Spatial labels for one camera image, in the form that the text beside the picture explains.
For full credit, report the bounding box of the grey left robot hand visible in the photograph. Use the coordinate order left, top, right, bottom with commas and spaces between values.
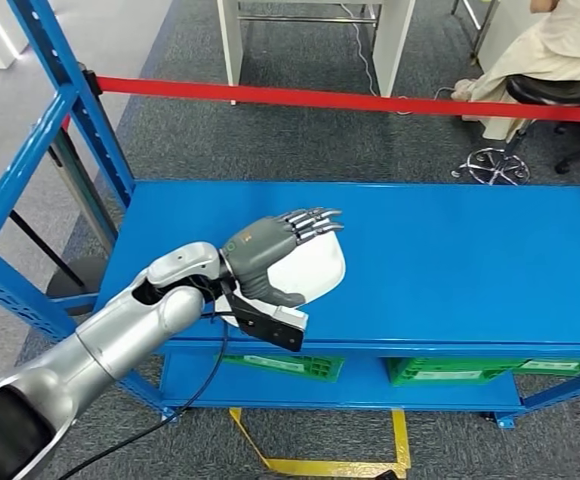
220, 207, 344, 309

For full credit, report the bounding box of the blue metal shelf rack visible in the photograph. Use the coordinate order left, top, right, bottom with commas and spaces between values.
0, 0, 580, 431

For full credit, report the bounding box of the green plastic crate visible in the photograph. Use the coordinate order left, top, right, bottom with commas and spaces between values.
512, 357, 580, 378
387, 357, 526, 388
220, 354, 345, 384

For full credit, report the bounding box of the red barrier belt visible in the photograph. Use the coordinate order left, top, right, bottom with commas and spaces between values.
62, 74, 580, 130

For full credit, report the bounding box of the white desk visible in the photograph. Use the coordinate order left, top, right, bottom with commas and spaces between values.
216, 0, 417, 106

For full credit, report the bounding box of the black pole with round base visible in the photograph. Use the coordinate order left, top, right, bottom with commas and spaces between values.
0, 163, 108, 299

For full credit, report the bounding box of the yellow floor tape square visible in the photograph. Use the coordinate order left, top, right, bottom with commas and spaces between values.
228, 407, 412, 480

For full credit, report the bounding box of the black stool with chrome base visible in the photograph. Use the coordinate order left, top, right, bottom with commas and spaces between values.
451, 74, 580, 187

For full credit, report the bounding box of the person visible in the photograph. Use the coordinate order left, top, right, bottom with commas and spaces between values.
451, 0, 580, 142

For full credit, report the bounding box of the pale and black wrist camera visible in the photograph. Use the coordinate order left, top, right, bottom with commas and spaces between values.
222, 284, 310, 353

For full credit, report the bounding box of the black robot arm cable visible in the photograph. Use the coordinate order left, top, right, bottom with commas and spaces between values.
57, 291, 231, 480

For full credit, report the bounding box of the white floor cable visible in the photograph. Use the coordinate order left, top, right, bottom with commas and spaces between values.
340, 3, 471, 117

